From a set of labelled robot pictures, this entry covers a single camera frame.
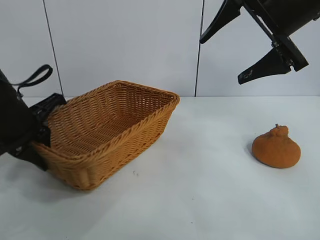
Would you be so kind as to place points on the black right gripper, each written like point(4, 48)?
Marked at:
point(287, 15)

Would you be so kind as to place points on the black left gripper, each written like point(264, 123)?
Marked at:
point(15, 125)

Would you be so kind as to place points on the woven wicker basket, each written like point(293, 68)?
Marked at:
point(105, 130)

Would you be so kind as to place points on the orange with stem knob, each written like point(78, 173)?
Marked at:
point(275, 152)

